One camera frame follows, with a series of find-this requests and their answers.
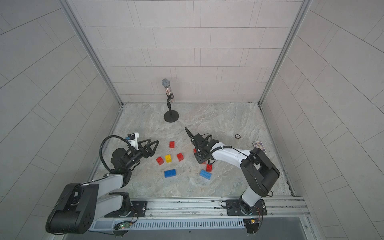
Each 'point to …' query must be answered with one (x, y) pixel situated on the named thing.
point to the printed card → (259, 145)
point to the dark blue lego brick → (170, 173)
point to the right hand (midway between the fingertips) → (201, 156)
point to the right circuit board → (252, 225)
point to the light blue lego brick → (206, 174)
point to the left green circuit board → (123, 225)
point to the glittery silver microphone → (166, 84)
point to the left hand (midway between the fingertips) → (156, 141)
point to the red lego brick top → (172, 144)
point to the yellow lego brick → (168, 158)
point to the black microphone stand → (170, 116)
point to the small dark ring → (236, 137)
